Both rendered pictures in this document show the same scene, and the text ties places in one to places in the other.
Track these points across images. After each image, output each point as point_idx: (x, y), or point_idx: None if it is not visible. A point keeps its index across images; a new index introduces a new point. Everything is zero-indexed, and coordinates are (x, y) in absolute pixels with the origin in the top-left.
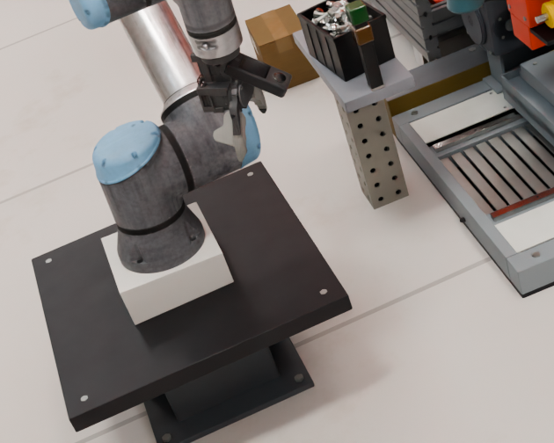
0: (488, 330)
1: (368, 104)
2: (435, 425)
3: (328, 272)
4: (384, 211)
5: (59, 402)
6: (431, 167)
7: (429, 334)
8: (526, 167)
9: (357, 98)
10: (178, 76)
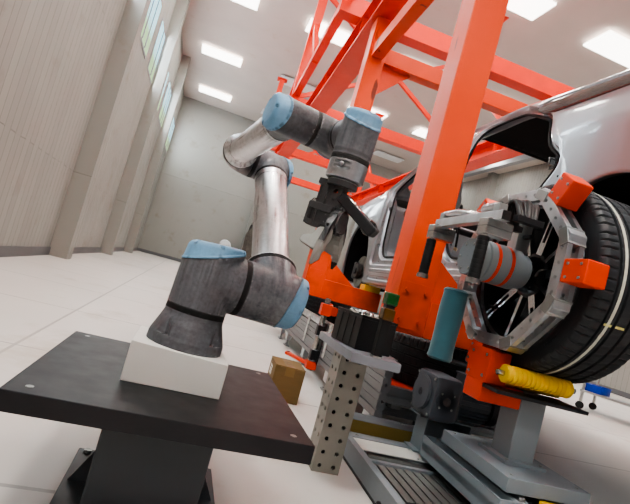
0: None
1: (365, 364)
2: None
3: (301, 429)
4: (318, 474)
5: None
6: (364, 461)
7: None
8: (432, 494)
9: (361, 354)
10: (274, 246)
